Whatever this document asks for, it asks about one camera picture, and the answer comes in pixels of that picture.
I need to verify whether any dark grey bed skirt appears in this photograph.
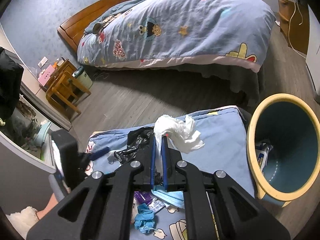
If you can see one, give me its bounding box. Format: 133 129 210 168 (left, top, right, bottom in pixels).
95 62 266 107

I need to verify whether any bed with blue quilt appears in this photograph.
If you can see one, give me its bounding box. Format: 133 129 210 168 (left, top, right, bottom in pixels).
76 0 277 73

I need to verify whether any pile of clothes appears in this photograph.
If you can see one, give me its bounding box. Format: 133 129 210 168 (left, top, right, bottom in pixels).
4 99 52 153

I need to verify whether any crumpled blue glove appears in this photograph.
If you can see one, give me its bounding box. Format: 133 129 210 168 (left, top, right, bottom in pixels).
134 202 157 234

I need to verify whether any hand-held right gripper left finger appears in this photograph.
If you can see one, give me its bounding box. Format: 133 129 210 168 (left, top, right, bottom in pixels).
26 131 157 240

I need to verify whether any cluttered wooden nightstand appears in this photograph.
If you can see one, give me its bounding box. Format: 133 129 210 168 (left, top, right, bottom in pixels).
39 58 78 93

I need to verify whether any wooden chair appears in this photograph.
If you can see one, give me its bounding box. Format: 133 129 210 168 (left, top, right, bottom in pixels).
45 70 92 116

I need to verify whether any purple spray bottle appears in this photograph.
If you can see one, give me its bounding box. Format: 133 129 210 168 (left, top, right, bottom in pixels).
134 191 153 206

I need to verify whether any person's left forearm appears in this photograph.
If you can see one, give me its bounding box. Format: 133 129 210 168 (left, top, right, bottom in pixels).
5 192 66 240

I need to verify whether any black plastic bag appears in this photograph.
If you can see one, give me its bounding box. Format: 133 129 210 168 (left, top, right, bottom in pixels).
114 127 156 166

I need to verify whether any black jacket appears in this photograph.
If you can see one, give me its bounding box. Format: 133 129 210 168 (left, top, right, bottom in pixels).
0 47 25 121

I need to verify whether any white tissue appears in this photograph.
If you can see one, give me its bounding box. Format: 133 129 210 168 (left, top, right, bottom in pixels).
153 114 206 155

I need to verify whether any small printed blue blanket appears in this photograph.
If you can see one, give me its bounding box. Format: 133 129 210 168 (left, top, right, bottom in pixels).
86 109 256 240

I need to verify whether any blue bin with yellow rim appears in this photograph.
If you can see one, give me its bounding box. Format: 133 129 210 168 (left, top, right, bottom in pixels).
246 94 320 207

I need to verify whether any white cable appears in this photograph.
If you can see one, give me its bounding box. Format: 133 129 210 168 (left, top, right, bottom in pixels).
287 0 308 58

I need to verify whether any green and white bin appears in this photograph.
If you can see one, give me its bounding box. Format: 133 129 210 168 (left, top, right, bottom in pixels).
72 66 94 90

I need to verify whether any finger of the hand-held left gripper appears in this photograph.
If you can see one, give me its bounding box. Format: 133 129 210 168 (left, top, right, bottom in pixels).
80 147 110 167

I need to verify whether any wooden nightstand with cable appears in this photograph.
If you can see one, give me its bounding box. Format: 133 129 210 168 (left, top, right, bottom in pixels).
276 0 311 56

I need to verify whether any white appliance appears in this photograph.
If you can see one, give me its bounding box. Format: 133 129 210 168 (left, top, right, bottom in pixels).
305 4 320 93

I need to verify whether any wooden headboard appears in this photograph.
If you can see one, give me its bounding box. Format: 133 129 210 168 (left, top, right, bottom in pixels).
57 0 140 53

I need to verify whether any pink box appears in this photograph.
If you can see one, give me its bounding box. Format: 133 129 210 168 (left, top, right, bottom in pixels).
37 64 56 86

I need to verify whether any blue face mask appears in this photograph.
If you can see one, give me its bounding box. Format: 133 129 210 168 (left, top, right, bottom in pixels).
151 185 186 209

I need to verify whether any white wet wipes packet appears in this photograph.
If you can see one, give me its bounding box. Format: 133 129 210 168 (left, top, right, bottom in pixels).
254 141 275 173

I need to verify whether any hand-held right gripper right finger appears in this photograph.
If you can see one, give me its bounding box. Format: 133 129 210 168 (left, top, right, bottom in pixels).
161 136 292 240

